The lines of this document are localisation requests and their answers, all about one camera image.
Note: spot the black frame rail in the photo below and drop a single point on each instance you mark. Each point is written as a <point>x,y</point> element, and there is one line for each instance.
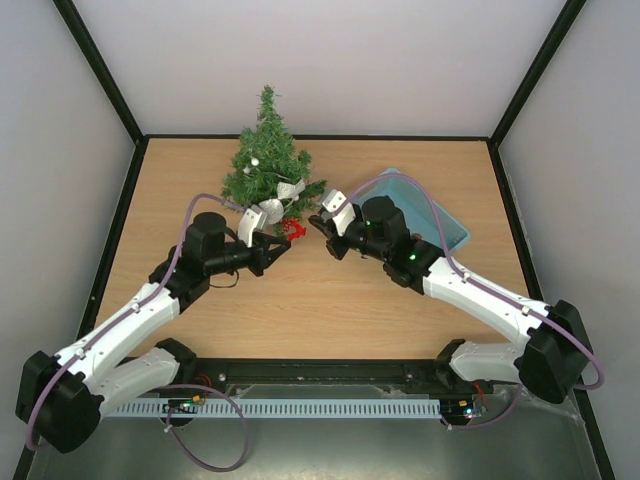
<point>439,378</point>

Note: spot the white mesh bow ornament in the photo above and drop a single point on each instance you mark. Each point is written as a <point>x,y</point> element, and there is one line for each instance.
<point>287,190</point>

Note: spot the white cable duct rail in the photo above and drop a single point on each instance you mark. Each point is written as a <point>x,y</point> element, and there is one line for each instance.
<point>285,409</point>

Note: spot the red beaded ornament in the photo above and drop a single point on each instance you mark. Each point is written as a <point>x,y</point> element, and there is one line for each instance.
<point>292,229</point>

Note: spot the fairy light string white beads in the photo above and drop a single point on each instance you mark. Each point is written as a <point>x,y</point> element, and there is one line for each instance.
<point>258,167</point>

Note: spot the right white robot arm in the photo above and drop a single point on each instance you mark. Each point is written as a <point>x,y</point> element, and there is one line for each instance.
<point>545,348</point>

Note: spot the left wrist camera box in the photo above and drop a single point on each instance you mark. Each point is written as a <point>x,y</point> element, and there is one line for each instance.
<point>264,216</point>

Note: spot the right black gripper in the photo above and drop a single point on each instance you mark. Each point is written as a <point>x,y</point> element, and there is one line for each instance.
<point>337,241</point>

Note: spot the light blue plastic basket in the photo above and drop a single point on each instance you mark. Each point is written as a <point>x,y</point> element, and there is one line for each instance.
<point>418,213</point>

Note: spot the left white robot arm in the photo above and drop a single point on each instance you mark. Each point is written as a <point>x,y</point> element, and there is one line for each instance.
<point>63,397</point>

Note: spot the small green christmas tree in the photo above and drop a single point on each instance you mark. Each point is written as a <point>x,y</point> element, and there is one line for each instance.
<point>269,125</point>

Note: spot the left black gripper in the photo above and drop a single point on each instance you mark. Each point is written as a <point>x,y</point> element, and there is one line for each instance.
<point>260,263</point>

